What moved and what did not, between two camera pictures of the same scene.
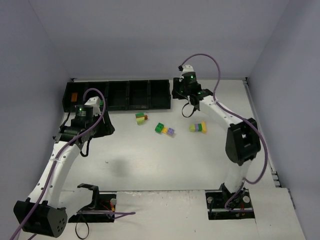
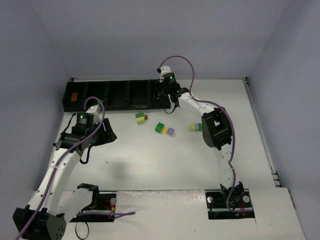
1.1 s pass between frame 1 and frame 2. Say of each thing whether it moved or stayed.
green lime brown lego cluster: stayed
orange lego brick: stayed
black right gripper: moved
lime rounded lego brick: stayed
